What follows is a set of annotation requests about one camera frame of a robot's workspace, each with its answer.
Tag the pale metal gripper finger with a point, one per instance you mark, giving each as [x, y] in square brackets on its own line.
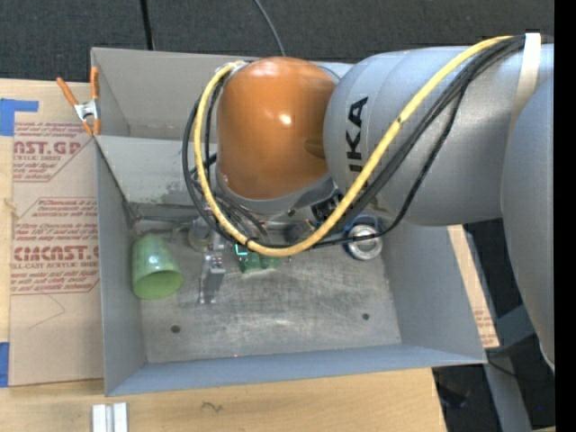
[204, 286]
[217, 281]

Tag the pale green cup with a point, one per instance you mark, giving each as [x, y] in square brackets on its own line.
[155, 263]

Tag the grey metal bin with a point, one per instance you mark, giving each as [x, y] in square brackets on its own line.
[270, 313]

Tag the blue and silver can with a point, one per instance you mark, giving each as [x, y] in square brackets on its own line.
[364, 241]

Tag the brown cardboard board red print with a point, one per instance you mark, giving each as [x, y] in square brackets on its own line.
[54, 241]

